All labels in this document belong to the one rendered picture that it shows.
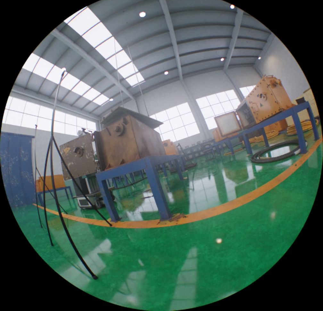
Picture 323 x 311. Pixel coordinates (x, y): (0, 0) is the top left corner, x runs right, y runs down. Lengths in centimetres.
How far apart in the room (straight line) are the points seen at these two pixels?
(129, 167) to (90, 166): 69
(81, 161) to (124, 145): 70
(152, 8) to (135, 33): 222
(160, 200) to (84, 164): 112
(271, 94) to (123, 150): 230
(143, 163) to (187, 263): 85
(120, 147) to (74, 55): 893
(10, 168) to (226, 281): 999
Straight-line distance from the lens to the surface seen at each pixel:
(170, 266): 68
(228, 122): 300
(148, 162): 98
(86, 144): 165
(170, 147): 428
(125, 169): 111
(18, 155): 1001
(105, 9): 850
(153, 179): 99
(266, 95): 214
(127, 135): 136
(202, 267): 64
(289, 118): 577
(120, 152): 140
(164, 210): 107
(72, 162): 177
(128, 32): 897
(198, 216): 101
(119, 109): 147
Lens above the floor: 54
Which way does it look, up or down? 7 degrees up
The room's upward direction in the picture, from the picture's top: 17 degrees counter-clockwise
